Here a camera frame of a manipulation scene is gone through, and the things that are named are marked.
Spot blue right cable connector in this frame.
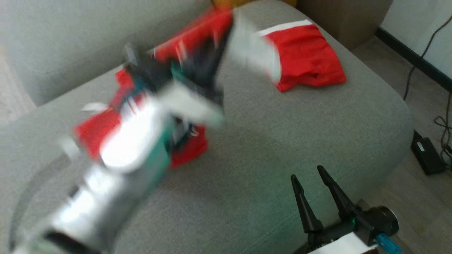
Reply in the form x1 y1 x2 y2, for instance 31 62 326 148
375 233 403 254

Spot tangled black floor cables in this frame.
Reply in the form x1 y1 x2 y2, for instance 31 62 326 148
434 92 452 166

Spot black wall cable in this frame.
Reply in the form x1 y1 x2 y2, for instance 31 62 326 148
403 16 452 101

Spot black power adapter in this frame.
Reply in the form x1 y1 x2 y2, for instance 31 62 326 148
411 131 446 176

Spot grey sofa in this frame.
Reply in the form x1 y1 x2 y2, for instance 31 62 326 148
0 0 414 254

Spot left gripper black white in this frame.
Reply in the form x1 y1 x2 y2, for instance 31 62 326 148
155 24 236 124

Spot black baseboard strip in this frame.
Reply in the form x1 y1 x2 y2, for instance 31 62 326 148
375 28 452 93

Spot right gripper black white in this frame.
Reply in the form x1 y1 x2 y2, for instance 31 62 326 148
290 165 381 254

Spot grey sofa side cushion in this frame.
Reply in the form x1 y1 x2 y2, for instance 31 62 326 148
0 0 212 106

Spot brown box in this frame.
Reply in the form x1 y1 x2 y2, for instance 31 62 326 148
297 0 393 50

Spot red printed jersey white trim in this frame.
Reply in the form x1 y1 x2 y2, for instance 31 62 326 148
247 19 347 93

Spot red shorts with white stripes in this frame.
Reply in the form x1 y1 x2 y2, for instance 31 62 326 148
72 7 235 169

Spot yellow cushion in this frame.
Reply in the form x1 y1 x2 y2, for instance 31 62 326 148
211 0 297 10

